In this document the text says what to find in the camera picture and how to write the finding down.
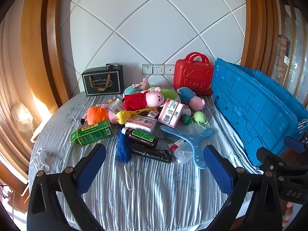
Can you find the light green ball plush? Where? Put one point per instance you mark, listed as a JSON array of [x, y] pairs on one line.
[[199, 117]]

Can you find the orange dress pig plush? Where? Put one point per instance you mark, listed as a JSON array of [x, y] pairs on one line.
[[96, 114]]

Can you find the black garbage bag roll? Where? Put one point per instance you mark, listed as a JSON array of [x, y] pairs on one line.
[[151, 154]]

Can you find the blue folding crate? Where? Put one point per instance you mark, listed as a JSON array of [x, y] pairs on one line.
[[252, 110]]

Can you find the pink tissue pack with barcode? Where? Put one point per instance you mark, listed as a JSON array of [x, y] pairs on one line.
[[170, 113]]

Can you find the green medicine box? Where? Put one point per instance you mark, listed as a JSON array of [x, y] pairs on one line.
[[91, 134]]

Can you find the blue shirt pig plush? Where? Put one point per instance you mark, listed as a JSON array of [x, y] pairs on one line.
[[190, 97]]

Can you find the blue boomerang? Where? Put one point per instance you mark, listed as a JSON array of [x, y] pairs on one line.
[[195, 144]]

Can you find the brown glass medicine bottle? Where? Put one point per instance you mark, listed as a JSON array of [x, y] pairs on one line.
[[142, 137]]

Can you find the red white ointment box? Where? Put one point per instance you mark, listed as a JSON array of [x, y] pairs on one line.
[[176, 145]]

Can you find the white plastic bag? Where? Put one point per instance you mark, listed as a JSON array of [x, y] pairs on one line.
[[21, 115]]

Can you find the beige curtain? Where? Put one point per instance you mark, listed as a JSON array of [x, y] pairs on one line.
[[12, 81]]

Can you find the yellow heart clip toy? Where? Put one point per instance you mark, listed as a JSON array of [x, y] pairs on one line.
[[122, 116]]

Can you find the pink white tissue pack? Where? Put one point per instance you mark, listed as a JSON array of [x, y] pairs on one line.
[[140, 123]]

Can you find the curved wooden frame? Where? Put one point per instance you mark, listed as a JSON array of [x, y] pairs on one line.
[[257, 24], [48, 41]]

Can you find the grey cloth covered desktop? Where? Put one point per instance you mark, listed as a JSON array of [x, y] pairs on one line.
[[156, 197]]

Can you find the light green plush cushion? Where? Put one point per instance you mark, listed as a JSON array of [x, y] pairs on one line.
[[171, 93]]

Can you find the red toy suitcase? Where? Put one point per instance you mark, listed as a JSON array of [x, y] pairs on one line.
[[192, 77]]

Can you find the green bottle cap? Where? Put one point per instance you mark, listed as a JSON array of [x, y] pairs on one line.
[[184, 120]]

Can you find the small metal clasp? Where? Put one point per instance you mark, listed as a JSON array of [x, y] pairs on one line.
[[111, 65]]

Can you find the teal dress pig plush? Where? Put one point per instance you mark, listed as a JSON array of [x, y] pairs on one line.
[[139, 86]]

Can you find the person's right hand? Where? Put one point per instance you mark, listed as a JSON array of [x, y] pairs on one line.
[[288, 211]]

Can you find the blue bristle brush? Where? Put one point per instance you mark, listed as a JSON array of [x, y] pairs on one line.
[[122, 146]]

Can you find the red dress pig plush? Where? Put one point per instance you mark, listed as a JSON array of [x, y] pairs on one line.
[[134, 101]]

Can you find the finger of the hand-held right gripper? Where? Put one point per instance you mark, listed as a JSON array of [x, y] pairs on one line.
[[292, 144], [264, 156]]

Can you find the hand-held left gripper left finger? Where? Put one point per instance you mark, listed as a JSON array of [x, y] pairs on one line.
[[91, 170]]

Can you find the white foil packet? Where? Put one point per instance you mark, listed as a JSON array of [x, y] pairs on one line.
[[115, 105]]

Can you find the white plastic hook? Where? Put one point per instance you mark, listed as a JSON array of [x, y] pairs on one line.
[[39, 160]]

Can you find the clear plastic box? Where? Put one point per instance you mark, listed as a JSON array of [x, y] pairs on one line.
[[182, 155]]

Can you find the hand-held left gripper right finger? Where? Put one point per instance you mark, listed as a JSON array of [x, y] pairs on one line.
[[217, 170]]

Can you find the small white medicine box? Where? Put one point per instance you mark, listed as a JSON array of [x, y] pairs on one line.
[[152, 113]]

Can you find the wooden side ledge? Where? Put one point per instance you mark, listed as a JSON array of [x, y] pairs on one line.
[[14, 185]]

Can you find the white wall socket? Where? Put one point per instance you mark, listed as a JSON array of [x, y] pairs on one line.
[[158, 69], [170, 69]]

